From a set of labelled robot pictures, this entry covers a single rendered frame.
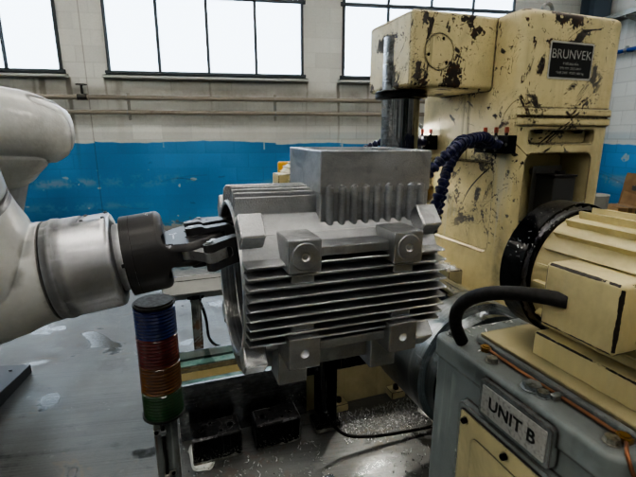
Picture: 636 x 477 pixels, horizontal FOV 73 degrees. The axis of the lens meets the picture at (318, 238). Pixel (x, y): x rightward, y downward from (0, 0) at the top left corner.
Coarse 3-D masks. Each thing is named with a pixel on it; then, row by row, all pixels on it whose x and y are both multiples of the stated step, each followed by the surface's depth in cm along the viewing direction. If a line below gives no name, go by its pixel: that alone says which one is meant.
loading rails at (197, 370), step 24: (192, 360) 105; (216, 360) 105; (360, 360) 106; (192, 384) 92; (216, 384) 94; (240, 384) 96; (264, 384) 98; (288, 384) 100; (312, 384) 103; (360, 384) 108; (384, 384) 111; (192, 408) 93; (216, 408) 95; (240, 408) 97; (312, 408) 105
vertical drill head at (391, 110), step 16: (384, 48) 99; (384, 64) 99; (384, 80) 100; (384, 112) 101; (400, 112) 99; (416, 112) 100; (384, 128) 102; (400, 128) 100; (416, 128) 101; (384, 144) 102; (400, 144) 100; (416, 144) 103; (432, 192) 103
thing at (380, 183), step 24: (312, 168) 41; (336, 168) 40; (360, 168) 41; (384, 168) 42; (408, 168) 43; (336, 192) 40; (360, 192) 41; (384, 192) 42; (408, 192) 43; (336, 216) 41; (360, 216) 42; (384, 216) 43; (408, 216) 44
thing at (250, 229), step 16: (416, 208) 42; (432, 208) 43; (240, 224) 36; (256, 224) 36; (416, 224) 43; (432, 224) 42; (240, 240) 36; (256, 240) 36; (224, 320) 51; (416, 336) 44; (240, 352) 40; (256, 352) 39; (256, 368) 39
